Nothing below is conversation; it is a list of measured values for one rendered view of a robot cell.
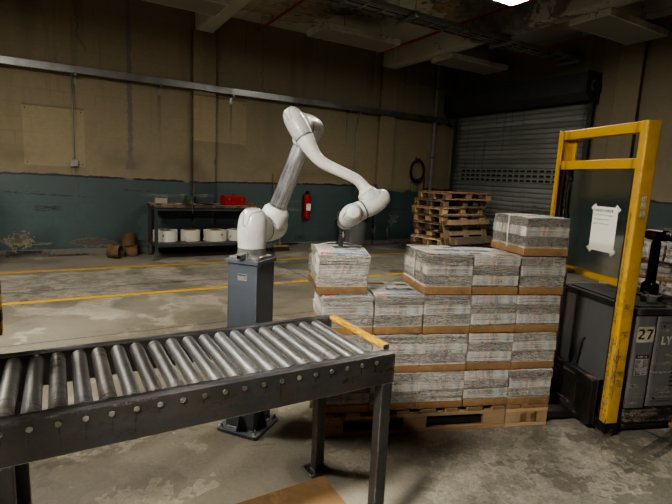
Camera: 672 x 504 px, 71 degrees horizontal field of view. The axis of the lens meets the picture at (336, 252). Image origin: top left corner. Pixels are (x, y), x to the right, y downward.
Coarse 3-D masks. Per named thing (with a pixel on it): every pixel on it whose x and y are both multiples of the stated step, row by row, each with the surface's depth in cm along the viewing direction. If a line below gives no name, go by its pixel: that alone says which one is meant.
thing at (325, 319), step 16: (288, 320) 217; (304, 320) 218; (320, 320) 222; (160, 336) 188; (176, 336) 189; (192, 336) 192; (16, 352) 166; (32, 352) 166; (48, 352) 167; (64, 352) 169; (128, 352) 180; (224, 352) 200; (0, 368) 160; (48, 368) 167; (112, 368) 178; (48, 384) 168
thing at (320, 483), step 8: (312, 480) 229; (320, 480) 229; (288, 488) 222; (296, 488) 223; (304, 488) 223; (312, 488) 223; (320, 488) 224; (328, 488) 224; (264, 496) 216; (272, 496) 216; (280, 496) 217; (288, 496) 217; (296, 496) 217; (304, 496) 217; (312, 496) 218; (320, 496) 218; (328, 496) 218; (336, 496) 218
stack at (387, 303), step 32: (384, 288) 278; (352, 320) 260; (384, 320) 263; (416, 320) 267; (448, 320) 271; (480, 320) 275; (512, 320) 278; (416, 352) 270; (448, 352) 273; (480, 352) 278; (416, 384) 274; (448, 384) 277; (480, 384) 281; (352, 416) 269; (416, 416) 276
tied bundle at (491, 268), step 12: (468, 252) 281; (480, 252) 283; (492, 252) 286; (480, 264) 269; (492, 264) 270; (504, 264) 271; (516, 264) 273; (480, 276) 270; (492, 276) 271; (504, 276) 273; (516, 276) 273
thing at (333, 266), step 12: (324, 252) 253; (336, 252) 255; (348, 252) 257; (360, 252) 260; (324, 264) 251; (336, 264) 253; (348, 264) 254; (360, 264) 255; (324, 276) 254; (336, 276) 255; (348, 276) 257; (360, 276) 258
